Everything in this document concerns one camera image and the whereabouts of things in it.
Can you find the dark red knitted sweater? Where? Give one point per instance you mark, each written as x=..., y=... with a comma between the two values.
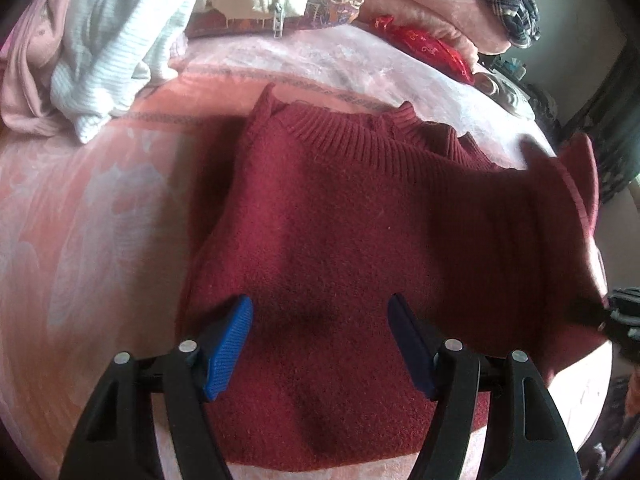
x=350, y=240

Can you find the beige cloth item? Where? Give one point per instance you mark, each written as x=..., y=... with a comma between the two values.
x=497, y=90

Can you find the tissue box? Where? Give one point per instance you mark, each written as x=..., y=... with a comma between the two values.
x=509, y=67

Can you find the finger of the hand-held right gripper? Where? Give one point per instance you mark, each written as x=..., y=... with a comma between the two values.
x=590, y=316

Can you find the dark woven chair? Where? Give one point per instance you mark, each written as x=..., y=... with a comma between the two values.
x=542, y=102

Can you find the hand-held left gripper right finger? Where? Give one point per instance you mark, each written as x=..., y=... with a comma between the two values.
x=415, y=350

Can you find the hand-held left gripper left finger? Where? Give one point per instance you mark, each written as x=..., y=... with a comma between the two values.
x=225, y=355

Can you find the red printed bag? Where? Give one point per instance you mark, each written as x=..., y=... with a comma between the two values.
x=430, y=47

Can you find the dark plaid garment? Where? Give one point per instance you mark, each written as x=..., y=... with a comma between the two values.
x=505, y=0

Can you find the white ribbed knit garment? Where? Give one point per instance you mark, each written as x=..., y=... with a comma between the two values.
x=115, y=45

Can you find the bed with pink sheet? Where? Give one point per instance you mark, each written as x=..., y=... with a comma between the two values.
x=75, y=235

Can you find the dusty pink garment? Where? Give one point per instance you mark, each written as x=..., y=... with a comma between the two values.
x=30, y=75

